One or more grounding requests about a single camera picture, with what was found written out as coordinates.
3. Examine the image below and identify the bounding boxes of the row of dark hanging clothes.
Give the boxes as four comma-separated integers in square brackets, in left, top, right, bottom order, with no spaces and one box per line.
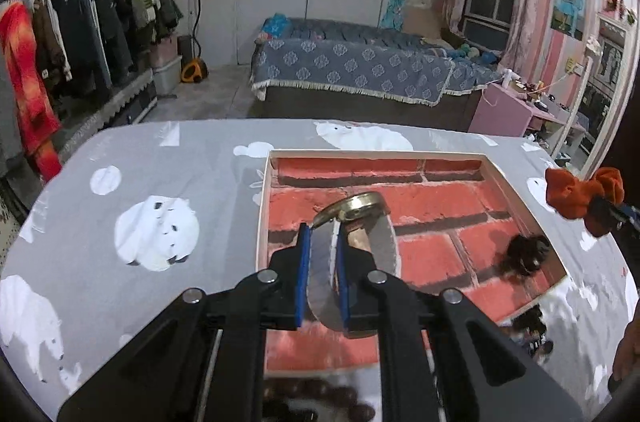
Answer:
[30,0,186,103]

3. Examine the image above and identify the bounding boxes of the white box with brick lining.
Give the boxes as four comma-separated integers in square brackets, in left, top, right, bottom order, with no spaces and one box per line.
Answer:
[254,149,568,375]

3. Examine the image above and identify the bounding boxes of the pink bedside table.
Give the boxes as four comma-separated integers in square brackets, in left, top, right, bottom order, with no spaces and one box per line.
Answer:
[470,82,586,143]

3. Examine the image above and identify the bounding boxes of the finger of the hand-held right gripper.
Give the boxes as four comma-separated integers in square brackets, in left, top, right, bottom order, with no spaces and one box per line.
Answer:
[590,196,640,233]

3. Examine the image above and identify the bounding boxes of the white framed mirror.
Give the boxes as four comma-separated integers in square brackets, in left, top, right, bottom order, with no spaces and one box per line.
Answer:
[565,10,640,178]

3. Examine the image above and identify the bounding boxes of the bench with lace cover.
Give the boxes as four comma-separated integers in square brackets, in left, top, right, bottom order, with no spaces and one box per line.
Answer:
[55,70,158,153]

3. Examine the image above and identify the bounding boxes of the bed with blue floral cover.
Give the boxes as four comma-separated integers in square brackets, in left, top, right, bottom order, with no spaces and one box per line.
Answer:
[250,16,503,108]

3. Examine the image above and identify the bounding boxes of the person's right forearm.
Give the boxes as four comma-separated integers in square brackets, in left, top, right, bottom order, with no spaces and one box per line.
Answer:
[612,317,640,398]

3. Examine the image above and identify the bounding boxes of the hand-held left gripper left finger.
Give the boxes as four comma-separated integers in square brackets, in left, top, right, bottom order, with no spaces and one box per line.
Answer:
[57,222,313,422]

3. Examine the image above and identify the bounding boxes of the black cord bracelets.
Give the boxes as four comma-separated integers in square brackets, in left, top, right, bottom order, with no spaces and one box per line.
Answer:
[510,307,556,358]

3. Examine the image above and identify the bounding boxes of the brown wooden bead bracelet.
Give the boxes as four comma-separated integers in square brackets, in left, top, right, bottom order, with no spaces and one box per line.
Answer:
[262,377,376,422]

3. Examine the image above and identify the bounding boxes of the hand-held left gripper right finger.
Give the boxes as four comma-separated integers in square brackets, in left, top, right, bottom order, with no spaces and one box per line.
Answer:
[334,229,583,422]

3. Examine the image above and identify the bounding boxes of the black claw hair clip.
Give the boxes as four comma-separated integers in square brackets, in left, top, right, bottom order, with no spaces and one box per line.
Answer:
[500,235,553,275]

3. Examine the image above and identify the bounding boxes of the stacked plastic storage boxes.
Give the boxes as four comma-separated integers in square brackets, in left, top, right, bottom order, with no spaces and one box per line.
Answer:
[150,33,183,96]

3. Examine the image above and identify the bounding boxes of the orange red coat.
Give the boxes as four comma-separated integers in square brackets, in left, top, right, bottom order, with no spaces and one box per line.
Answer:
[0,1,63,183]

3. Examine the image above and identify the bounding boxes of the gold watch with wide strap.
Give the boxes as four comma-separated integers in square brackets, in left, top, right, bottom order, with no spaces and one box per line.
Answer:
[306,192,403,333]

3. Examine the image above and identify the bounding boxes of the grey polar bear tablecloth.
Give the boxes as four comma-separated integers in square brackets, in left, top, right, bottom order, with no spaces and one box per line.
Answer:
[0,119,640,422]

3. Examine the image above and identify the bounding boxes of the orange scrunchie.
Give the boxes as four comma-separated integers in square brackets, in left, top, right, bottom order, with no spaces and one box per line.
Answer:
[545,166,626,237]

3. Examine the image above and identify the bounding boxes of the wall poster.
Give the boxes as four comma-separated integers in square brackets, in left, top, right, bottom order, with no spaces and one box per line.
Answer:
[550,0,590,40]

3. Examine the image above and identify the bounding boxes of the artificial flowers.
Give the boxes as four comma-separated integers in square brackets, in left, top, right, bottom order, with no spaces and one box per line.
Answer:
[605,0,640,23]

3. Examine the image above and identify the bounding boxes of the grey quilted coat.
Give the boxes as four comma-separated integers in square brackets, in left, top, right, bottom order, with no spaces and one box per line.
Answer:
[0,67,21,178]

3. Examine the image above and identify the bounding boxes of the garment steamer with yellow base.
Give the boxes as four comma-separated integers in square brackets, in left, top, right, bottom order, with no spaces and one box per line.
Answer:
[180,0,210,84]

